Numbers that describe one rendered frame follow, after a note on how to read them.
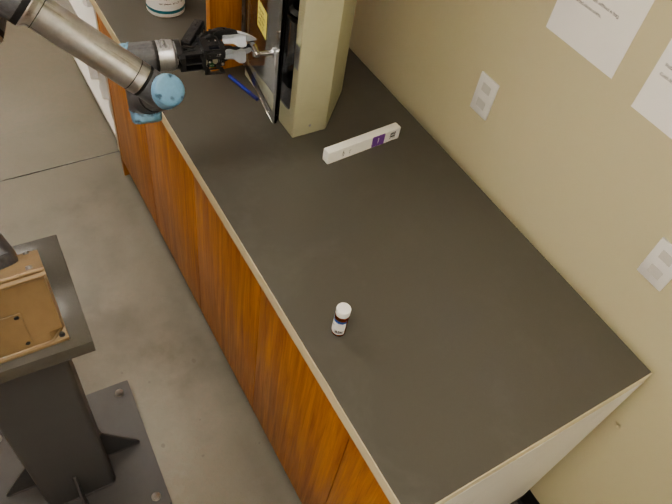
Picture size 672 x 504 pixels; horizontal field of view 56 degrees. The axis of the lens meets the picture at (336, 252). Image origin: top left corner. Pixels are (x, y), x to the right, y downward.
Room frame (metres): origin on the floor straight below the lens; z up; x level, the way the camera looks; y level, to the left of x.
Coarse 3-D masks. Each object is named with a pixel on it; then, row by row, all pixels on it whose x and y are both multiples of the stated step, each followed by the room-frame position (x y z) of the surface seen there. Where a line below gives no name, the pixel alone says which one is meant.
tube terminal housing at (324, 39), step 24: (312, 0) 1.41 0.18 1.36; (336, 0) 1.45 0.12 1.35; (312, 24) 1.42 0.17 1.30; (336, 24) 1.46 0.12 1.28; (312, 48) 1.42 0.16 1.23; (336, 48) 1.47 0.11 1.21; (312, 72) 1.43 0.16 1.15; (336, 72) 1.52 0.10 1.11; (312, 96) 1.43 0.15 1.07; (336, 96) 1.58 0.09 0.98; (288, 120) 1.42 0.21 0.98; (312, 120) 1.44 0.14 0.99
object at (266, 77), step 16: (256, 0) 1.54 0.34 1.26; (272, 0) 1.43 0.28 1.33; (256, 16) 1.53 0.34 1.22; (272, 16) 1.43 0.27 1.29; (256, 32) 1.53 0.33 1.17; (272, 32) 1.42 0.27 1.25; (256, 64) 1.52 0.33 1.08; (272, 64) 1.41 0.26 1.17; (256, 80) 1.52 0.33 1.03; (272, 80) 1.40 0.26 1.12; (272, 96) 1.39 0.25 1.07; (272, 112) 1.39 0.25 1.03
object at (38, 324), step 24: (24, 264) 0.67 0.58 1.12; (0, 288) 0.58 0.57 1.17; (24, 288) 0.61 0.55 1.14; (48, 288) 0.65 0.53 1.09; (0, 312) 0.57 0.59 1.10; (24, 312) 0.60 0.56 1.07; (48, 312) 0.62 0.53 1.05; (0, 336) 0.56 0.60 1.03; (24, 336) 0.58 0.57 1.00; (48, 336) 0.61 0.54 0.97; (0, 360) 0.55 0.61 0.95
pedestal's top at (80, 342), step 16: (48, 240) 0.87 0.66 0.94; (48, 256) 0.82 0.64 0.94; (48, 272) 0.78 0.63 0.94; (64, 272) 0.79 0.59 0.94; (64, 288) 0.75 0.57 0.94; (64, 304) 0.71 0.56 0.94; (64, 320) 0.67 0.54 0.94; (80, 320) 0.68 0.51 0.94; (80, 336) 0.64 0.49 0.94; (48, 352) 0.59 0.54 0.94; (64, 352) 0.60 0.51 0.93; (80, 352) 0.62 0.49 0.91; (0, 368) 0.54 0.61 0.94; (16, 368) 0.55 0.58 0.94; (32, 368) 0.56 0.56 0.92
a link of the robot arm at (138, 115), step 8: (128, 96) 1.19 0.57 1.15; (136, 96) 1.16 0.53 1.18; (128, 104) 1.18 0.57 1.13; (136, 104) 1.16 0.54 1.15; (136, 112) 1.16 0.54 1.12; (144, 112) 1.16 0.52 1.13; (152, 112) 1.15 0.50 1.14; (160, 112) 1.19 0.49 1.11; (136, 120) 1.15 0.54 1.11; (144, 120) 1.15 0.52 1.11; (152, 120) 1.16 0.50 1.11; (160, 120) 1.19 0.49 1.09
